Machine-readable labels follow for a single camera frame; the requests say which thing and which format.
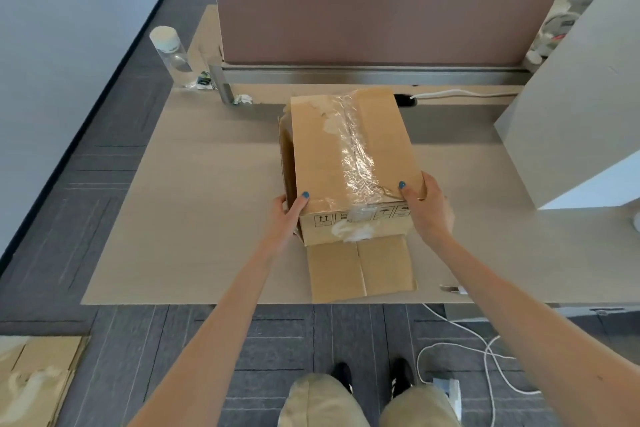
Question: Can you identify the grey metal bar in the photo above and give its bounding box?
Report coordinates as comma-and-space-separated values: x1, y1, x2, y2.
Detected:
209, 61, 236, 105

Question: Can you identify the white tape roll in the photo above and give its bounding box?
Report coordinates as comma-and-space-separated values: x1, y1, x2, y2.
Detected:
532, 11, 581, 55

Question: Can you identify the clear bottle white cap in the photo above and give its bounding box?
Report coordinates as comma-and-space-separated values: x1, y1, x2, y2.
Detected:
149, 25, 199, 88

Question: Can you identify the brown cardboard box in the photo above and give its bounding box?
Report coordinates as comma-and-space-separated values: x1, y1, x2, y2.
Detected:
277, 89, 427, 304
0, 335, 91, 427

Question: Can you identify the person's right hand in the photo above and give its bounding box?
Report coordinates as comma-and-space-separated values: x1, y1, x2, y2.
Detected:
397, 170, 456, 248

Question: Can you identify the white floor cable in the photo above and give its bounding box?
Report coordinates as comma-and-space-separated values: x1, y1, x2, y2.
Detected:
415, 302, 543, 427

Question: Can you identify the white round floor object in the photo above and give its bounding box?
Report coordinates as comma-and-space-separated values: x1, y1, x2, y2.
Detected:
432, 377, 462, 418

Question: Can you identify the black striped shoe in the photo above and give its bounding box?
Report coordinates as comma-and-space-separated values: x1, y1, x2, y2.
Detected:
389, 357, 415, 398
331, 362, 353, 392

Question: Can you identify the mauve desk divider panel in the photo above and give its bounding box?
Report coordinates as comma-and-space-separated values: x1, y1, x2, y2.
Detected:
215, 0, 557, 87

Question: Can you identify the person's left hand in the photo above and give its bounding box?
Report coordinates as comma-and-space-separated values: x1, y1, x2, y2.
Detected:
267, 191, 311, 256

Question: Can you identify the white desk cable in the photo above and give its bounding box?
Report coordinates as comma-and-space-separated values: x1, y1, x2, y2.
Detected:
412, 89, 521, 100

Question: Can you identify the person's left forearm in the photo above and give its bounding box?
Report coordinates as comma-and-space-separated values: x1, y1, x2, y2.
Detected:
127, 241, 289, 427

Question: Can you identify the person's right forearm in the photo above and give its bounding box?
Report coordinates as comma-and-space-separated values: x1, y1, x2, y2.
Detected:
429, 234, 640, 427

